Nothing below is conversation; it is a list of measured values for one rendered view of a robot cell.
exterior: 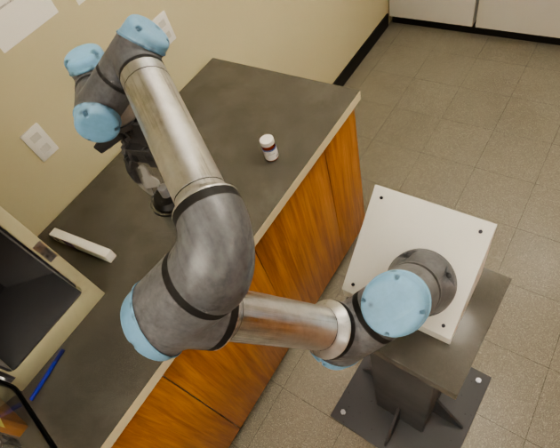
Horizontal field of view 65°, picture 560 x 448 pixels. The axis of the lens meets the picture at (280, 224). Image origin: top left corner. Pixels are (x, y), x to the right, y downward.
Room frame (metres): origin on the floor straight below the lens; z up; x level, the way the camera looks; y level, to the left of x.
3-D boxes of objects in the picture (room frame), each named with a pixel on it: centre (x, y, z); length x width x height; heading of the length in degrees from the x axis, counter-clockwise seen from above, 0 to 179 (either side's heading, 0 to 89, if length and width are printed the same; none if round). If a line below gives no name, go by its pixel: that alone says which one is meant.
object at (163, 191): (0.82, 0.24, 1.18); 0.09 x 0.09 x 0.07
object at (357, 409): (0.41, -0.25, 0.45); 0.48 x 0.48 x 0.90; 38
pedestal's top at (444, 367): (0.41, -0.25, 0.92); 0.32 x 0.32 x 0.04; 38
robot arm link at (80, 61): (0.81, 0.23, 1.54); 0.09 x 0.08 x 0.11; 178
